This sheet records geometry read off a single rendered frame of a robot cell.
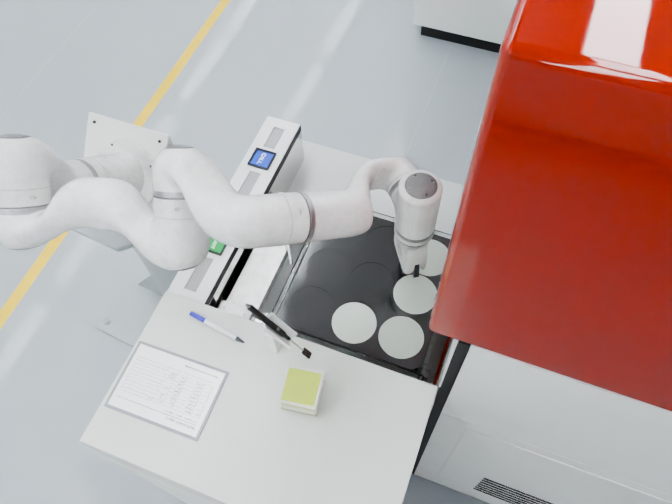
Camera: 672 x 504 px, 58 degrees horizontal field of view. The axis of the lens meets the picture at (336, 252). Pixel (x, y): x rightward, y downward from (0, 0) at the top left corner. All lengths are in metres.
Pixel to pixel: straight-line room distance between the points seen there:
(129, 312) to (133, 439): 1.26
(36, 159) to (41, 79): 2.16
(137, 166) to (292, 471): 0.85
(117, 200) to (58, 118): 2.10
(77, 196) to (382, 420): 0.72
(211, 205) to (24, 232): 0.45
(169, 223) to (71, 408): 1.46
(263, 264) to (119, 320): 1.13
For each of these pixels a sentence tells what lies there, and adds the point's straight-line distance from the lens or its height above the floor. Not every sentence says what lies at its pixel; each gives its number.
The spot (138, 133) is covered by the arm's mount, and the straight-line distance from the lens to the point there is 1.65.
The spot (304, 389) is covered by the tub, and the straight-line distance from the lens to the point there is 1.19.
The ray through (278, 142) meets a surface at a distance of 1.59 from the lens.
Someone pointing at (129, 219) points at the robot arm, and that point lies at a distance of 1.17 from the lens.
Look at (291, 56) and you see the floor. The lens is 3.24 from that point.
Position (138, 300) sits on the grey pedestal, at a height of 0.01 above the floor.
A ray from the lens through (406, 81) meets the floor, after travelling 3.10.
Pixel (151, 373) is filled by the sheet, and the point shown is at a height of 0.97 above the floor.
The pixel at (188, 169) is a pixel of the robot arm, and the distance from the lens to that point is 1.07.
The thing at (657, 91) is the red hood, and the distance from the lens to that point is 0.55.
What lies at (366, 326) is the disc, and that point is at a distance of 1.38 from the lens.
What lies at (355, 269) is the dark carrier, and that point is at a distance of 1.44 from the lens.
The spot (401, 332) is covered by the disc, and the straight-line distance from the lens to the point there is 1.38.
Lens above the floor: 2.17
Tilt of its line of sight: 60 degrees down
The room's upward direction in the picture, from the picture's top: 3 degrees counter-clockwise
